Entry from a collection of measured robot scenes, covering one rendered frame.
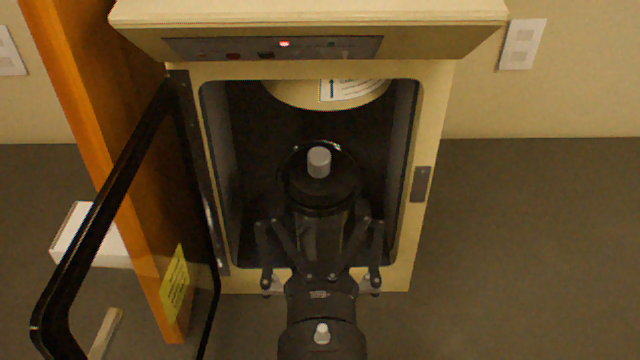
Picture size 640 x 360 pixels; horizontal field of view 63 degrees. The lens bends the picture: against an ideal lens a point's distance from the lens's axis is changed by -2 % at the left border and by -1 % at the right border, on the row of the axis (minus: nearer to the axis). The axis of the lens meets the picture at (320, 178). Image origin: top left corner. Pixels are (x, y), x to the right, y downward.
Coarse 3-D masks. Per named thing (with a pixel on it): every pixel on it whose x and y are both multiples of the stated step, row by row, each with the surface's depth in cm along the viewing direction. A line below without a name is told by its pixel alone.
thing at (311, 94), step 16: (272, 80) 66; (288, 80) 64; (304, 80) 63; (320, 80) 62; (336, 80) 62; (352, 80) 63; (368, 80) 64; (384, 80) 66; (288, 96) 64; (304, 96) 63; (320, 96) 63; (336, 96) 63; (352, 96) 64; (368, 96) 65
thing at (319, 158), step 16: (320, 144) 67; (288, 160) 66; (304, 160) 65; (320, 160) 62; (336, 160) 65; (288, 176) 64; (304, 176) 64; (320, 176) 63; (336, 176) 64; (352, 176) 65; (288, 192) 64; (304, 192) 63; (320, 192) 63; (336, 192) 63
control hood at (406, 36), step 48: (144, 0) 43; (192, 0) 43; (240, 0) 43; (288, 0) 43; (336, 0) 43; (384, 0) 43; (432, 0) 43; (480, 0) 43; (144, 48) 48; (384, 48) 50; (432, 48) 50
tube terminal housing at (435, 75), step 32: (192, 64) 57; (224, 64) 58; (256, 64) 58; (288, 64) 58; (320, 64) 58; (352, 64) 58; (384, 64) 58; (416, 64) 58; (448, 64) 58; (448, 96) 61; (416, 128) 68; (416, 160) 68; (416, 224) 77; (224, 288) 88; (256, 288) 88; (384, 288) 89
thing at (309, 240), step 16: (304, 144) 68; (336, 144) 68; (352, 160) 67; (352, 192) 64; (288, 208) 69; (304, 208) 63; (320, 208) 63; (336, 208) 63; (352, 208) 71; (288, 224) 74; (304, 224) 68; (320, 224) 67; (336, 224) 69; (304, 240) 73; (320, 240) 71; (336, 240) 73; (304, 256) 77; (320, 256) 76; (336, 256) 78
